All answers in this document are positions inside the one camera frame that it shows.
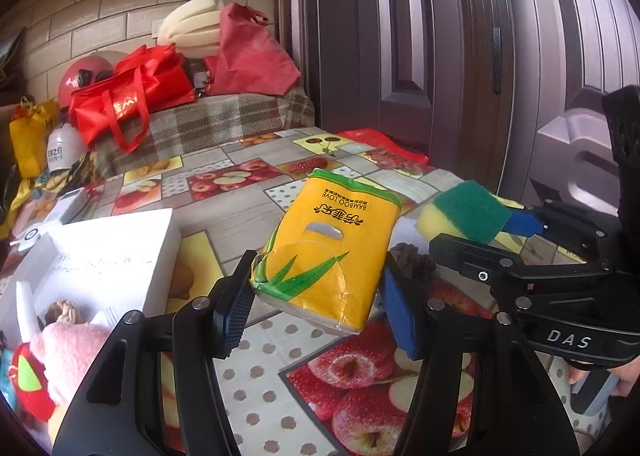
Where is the white storage box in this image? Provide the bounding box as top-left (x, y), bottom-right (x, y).
top-left (1, 208), bottom-right (181, 348)

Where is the red helmet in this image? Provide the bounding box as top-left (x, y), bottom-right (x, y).
top-left (58, 54), bottom-right (113, 107)

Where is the plaid brown cloth cover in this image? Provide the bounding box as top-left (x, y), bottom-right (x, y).
top-left (92, 88), bottom-right (314, 179)

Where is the white power bank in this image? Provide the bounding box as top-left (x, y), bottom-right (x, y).
top-left (43, 187), bottom-right (90, 224)

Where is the fruit pattern tablecloth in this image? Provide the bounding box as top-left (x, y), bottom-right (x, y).
top-left (0, 125), bottom-right (601, 456)

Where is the blue tissue pack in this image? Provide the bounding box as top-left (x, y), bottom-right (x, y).
top-left (0, 349), bottom-right (17, 410)

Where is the white safety helmet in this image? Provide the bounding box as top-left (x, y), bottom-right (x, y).
top-left (47, 124), bottom-right (88, 172)

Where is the yellow green scrub sponge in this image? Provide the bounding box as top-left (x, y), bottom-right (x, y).
top-left (416, 181), bottom-right (524, 245)

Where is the yellow bamboo tissue pack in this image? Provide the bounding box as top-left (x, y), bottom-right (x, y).
top-left (250, 169), bottom-right (401, 335)

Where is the pink fluffy plush toy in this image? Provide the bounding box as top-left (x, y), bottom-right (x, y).
top-left (29, 322), bottom-right (111, 406)

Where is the black door handle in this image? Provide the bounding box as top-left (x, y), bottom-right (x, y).
top-left (491, 26), bottom-right (502, 94)

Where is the cream foam roll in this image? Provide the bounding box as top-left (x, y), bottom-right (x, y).
top-left (156, 0), bottom-right (224, 60)

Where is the dark red fabric bag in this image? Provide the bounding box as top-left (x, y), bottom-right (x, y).
top-left (204, 3), bottom-right (300, 96)

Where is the yellow shopping bag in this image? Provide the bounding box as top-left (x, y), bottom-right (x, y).
top-left (9, 96), bottom-right (61, 179)

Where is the red apple plush toy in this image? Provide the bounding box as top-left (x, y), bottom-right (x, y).
top-left (8, 342), bottom-right (55, 422)

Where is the dark wooden door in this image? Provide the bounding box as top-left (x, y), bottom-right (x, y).
top-left (278, 0), bottom-right (639, 213)

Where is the brown white knotted rope toy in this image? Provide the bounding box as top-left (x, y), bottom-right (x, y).
top-left (44, 300), bottom-right (85, 325)

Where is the blue grey knotted rope toy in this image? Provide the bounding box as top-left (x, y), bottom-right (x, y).
top-left (390, 242), bottom-right (436, 286)

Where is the red tote bag with handles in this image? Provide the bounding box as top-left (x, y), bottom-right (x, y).
top-left (68, 44), bottom-right (195, 153)

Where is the white round wireless charger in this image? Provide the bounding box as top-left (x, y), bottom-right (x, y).
top-left (10, 224), bottom-right (47, 252)

